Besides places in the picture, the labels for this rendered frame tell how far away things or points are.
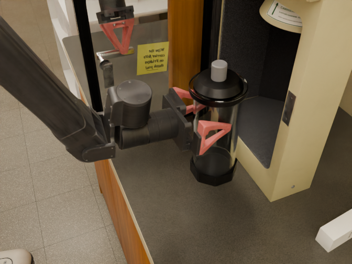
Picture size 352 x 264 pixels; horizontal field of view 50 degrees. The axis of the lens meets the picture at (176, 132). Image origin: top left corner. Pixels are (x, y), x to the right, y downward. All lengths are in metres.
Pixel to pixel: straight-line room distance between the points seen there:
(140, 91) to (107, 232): 1.45
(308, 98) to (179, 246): 0.39
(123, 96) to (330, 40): 0.35
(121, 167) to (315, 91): 0.50
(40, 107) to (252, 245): 0.51
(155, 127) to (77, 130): 0.14
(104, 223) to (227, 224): 1.25
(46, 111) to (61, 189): 1.67
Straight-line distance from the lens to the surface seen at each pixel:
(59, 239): 2.02
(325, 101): 0.76
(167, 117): 0.67
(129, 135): 0.64
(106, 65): 0.82
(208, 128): 0.65
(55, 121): 0.58
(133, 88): 0.61
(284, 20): 0.74
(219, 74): 0.67
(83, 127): 0.59
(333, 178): 1.00
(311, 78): 0.70
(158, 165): 0.95
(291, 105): 0.72
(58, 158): 2.41
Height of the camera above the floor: 1.63
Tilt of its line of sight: 41 degrees down
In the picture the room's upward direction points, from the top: straight up
